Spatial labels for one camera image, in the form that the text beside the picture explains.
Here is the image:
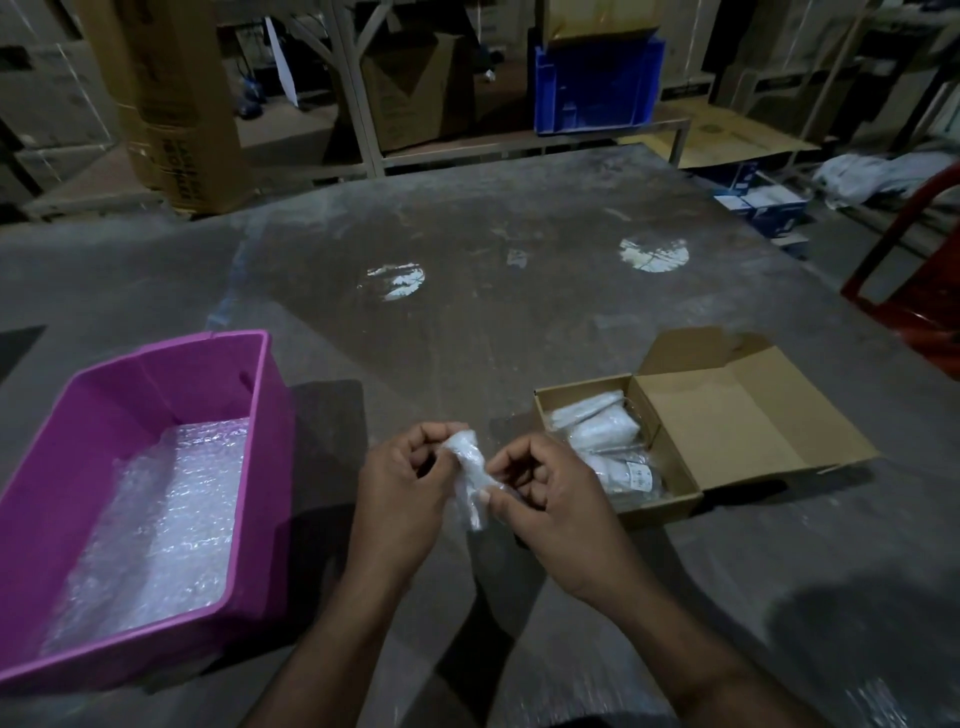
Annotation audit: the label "red plastic chair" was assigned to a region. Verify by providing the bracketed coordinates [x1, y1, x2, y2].
[839, 163, 960, 380]

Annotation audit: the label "small brown cardboard box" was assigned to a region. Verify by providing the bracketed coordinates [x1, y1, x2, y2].
[533, 327, 880, 530]

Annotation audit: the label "pink plastic bin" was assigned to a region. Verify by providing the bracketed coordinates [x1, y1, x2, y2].
[0, 329, 295, 695]

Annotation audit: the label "dark blue product box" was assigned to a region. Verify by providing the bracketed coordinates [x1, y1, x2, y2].
[701, 161, 760, 193]

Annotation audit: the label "person's left hand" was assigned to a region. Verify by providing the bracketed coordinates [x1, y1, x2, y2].
[344, 421, 481, 594]

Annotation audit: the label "flat cardboard sheet with tape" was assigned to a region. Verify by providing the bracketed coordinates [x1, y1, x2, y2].
[541, 0, 665, 45]

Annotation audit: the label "blue plastic crate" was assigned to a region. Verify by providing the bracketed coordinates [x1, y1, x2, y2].
[533, 35, 667, 136]

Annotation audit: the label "pile of bubble wrap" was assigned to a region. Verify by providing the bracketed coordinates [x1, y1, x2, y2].
[41, 418, 250, 658]

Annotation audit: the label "grey metal storage rack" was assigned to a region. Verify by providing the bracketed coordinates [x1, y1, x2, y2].
[26, 0, 693, 219]

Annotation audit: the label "open brown carton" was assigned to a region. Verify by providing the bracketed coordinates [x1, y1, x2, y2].
[361, 31, 475, 154]

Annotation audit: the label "tall narrow cardboard carton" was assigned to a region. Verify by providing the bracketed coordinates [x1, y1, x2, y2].
[71, 0, 253, 219]

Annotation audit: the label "small dark object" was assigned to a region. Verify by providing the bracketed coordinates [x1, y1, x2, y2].
[238, 74, 268, 121]

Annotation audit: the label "person's left forearm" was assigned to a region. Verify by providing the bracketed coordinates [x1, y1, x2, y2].
[243, 577, 421, 728]

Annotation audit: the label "white plastic bag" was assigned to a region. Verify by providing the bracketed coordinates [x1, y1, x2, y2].
[813, 149, 958, 210]

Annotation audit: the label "white paper sheet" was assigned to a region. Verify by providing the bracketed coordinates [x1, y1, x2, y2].
[263, 16, 301, 108]

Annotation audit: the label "flattened printed cardboard sheet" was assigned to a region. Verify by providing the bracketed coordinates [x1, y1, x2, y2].
[618, 101, 823, 170]

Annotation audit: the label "person's right forearm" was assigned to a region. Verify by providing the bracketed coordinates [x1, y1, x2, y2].
[607, 573, 826, 728]

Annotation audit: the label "person's right hand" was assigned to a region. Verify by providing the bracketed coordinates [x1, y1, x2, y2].
[477, 433, 661, 616]

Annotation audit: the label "bubble items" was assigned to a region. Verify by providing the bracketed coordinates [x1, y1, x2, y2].
[584, 448, 667, 502]

